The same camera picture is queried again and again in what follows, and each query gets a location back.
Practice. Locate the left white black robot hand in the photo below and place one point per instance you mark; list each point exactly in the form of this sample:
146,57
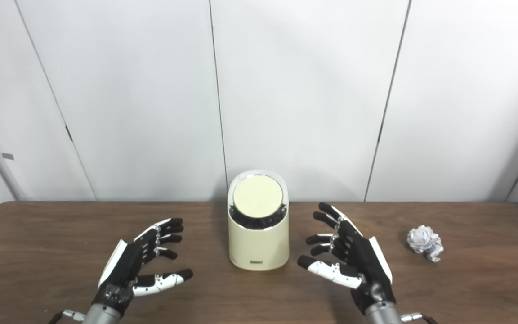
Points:
124,265

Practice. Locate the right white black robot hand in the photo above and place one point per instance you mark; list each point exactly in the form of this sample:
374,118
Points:
367,265

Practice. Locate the white paper ball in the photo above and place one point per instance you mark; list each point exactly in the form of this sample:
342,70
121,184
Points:
424,242

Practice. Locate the cream-colored round bin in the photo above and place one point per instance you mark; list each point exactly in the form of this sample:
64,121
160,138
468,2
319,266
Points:
258,245

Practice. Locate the cream round bin lid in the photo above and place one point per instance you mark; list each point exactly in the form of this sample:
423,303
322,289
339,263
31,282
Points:
257,196

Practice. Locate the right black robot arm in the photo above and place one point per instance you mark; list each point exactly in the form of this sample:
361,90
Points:
382,315

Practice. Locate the black wall panel hinge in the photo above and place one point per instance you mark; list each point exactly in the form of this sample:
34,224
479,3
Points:
69,133

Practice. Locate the small grey wall tag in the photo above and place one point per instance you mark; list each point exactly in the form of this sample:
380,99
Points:
8,156

